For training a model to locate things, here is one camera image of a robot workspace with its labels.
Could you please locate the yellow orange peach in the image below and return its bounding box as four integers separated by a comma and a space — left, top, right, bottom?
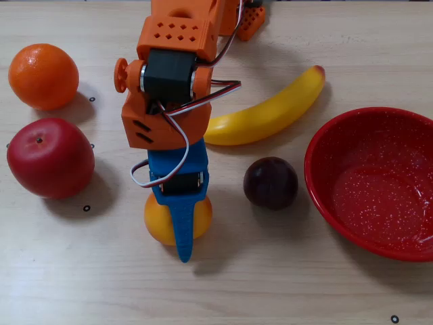
143, 194, 214, 247

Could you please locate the red white black servo cable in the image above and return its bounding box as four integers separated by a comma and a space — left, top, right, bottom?
198, 0, 246, 67
130, 80, 243, 190

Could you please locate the dark purple plum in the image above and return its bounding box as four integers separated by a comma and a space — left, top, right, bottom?
243, 156, 299, 211

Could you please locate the red apple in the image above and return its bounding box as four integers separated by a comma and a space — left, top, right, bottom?
6, 117, 96, 200

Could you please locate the orange robot base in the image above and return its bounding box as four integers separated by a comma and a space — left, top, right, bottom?
235, 0, 267, 42

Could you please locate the red speckled bowl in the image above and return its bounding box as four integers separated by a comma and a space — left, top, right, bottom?
303, 106, 433, 263

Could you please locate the orange fruit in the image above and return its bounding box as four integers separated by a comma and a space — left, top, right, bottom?
7, 43, 81, 111

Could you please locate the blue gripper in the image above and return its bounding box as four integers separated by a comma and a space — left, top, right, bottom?
147, 137, 211, 263

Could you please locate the yellow banana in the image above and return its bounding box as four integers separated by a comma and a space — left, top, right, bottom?
202, 65, 326, 147

